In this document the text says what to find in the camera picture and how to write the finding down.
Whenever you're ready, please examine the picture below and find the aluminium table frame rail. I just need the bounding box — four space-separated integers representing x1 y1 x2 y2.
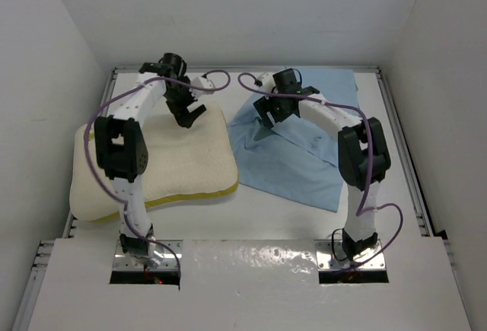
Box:
11 65 463 331

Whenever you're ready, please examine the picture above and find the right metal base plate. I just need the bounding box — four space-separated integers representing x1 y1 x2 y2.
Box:
315 239 387 272

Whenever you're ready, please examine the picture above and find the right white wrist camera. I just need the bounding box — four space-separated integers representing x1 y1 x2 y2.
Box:
254 72 275 93

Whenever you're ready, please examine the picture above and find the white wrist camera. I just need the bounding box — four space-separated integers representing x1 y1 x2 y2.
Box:
189 76 215 100
254 72 275 93

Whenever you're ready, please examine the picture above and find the white front cover board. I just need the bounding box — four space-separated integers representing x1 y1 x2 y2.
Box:
30 238 469 330

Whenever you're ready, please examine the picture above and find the metal base plate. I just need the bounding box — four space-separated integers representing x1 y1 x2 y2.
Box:
315 239 387 272
112 240 182 272

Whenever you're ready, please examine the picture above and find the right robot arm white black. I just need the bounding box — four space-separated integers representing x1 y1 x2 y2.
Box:
254 68 391 262

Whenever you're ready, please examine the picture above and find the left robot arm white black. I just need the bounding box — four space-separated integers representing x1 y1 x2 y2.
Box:
94 53 214 267

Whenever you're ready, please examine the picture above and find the light blue pillowcase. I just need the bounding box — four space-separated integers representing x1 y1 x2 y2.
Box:
229 68 361 213

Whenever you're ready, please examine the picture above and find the purple cable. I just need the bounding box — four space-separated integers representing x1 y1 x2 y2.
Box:
237 73 404 271
83 69 233 282

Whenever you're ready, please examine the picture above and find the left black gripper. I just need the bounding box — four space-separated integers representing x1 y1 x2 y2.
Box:
163 77 205 127

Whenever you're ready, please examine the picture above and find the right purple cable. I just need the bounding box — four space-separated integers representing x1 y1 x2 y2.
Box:
237 73 404 271

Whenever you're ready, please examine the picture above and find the cream memory foam pillow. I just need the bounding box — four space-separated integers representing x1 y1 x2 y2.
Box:
69 103 239 221

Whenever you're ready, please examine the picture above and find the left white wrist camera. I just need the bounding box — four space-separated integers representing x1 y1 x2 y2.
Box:
189 76 215 100

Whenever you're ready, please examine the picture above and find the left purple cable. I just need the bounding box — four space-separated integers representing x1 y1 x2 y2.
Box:
83 69 233 282

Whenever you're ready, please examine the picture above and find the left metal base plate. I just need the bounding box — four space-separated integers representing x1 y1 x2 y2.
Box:
112 240 182 272

